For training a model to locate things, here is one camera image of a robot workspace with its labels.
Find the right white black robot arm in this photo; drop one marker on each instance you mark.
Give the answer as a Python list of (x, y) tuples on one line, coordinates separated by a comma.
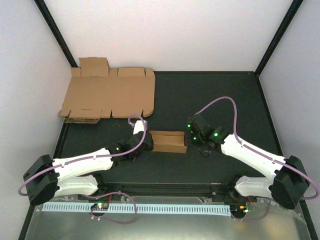
[(282, 178)]

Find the left black frame post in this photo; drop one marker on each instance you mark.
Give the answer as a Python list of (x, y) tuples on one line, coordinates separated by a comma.
[(51, 23)]

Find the white slotted cable duct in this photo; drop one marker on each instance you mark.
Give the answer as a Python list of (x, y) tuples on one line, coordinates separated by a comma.
[(139, 208)]

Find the brown cardboard box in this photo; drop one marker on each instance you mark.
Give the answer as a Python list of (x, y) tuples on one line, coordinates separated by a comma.
[(169, 141)]

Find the right black frame post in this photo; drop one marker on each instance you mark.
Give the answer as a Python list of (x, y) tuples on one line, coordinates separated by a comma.
[(281, 30)]

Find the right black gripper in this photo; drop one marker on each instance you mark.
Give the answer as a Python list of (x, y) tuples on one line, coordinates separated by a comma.
[(188, 140)]

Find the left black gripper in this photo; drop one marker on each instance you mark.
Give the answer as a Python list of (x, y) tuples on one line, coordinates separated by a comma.
[(150, 147)]

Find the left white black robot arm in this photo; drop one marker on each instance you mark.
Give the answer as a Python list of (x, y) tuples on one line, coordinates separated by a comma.
[(48, 178)]

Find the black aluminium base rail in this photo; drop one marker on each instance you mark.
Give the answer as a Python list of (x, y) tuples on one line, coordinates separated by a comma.
[(225, 192)]

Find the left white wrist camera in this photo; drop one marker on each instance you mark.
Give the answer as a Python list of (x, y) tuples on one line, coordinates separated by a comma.
[(140, 126)]

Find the black frame post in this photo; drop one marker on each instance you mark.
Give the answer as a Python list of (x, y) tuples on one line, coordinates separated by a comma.
[(281, 30), (51, 23)]

